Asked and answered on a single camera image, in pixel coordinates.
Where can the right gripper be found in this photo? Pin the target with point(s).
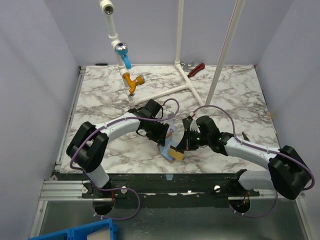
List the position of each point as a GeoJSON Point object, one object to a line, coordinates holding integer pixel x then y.
{"type": "Point", "coordinates": [187, 139]}

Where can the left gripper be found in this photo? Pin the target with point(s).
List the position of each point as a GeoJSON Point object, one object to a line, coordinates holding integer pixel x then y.
{"type": "Point", "coordinates": [160, 137]}

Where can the pink leather card holder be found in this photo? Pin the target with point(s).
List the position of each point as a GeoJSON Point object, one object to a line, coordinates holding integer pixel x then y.
{"type": "Point", "coordinates": [163, 150]}

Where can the single gold card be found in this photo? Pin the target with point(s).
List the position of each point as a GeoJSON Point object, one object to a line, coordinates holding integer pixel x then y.
{"type": "Point", "coordinates": [175, 154]}

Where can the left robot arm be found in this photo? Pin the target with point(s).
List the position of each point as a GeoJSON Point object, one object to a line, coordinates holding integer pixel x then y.
{"type": "Point", "coordinates": [88, 146]}

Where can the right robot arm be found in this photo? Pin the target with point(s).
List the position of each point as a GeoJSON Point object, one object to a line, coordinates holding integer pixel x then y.
{"type": "Point", "coordinates": [287, 173]}

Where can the silver VIP card stack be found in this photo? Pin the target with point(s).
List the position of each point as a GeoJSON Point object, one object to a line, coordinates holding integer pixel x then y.
{"type": "Point", "coordinates": [172, 127]}

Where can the black VIP card stack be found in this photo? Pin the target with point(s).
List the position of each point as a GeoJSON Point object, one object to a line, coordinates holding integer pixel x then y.
{"type": "Point", "coordinates": [187, 122]}

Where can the orange valve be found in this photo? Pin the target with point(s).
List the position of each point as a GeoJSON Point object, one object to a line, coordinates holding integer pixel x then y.
{"type": "Point", "coordinates": [132, 84]}

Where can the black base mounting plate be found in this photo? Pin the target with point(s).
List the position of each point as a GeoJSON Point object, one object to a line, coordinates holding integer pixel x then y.
{"type": "Point", "coordinates": [178, 190]}

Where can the metal clamp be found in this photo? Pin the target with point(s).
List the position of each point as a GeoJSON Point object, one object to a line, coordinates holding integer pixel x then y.
{"type": "Point", "coordinates": [187, 65]}

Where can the blue valve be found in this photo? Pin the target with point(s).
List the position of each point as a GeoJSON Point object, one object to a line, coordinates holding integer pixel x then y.
{"type": "Point", "coordinates": [121, 49]}

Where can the blue plastic bin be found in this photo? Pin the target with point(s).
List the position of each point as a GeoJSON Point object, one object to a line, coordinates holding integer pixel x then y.
{"type": "Point", "coordinates": [81, 232]}

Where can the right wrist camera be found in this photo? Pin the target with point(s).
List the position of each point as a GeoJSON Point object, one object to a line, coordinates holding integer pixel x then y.
{"type": "Point", "coordinates": [194, 127]}

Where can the yellow handled pliers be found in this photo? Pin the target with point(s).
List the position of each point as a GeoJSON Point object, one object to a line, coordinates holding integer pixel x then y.
{"type": "Point", "coordinates": [245, 137]}

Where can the white PVC pipe frame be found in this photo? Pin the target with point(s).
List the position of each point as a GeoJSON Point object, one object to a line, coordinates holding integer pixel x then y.
{"type": "Point", "coordinates": [108, 9]}

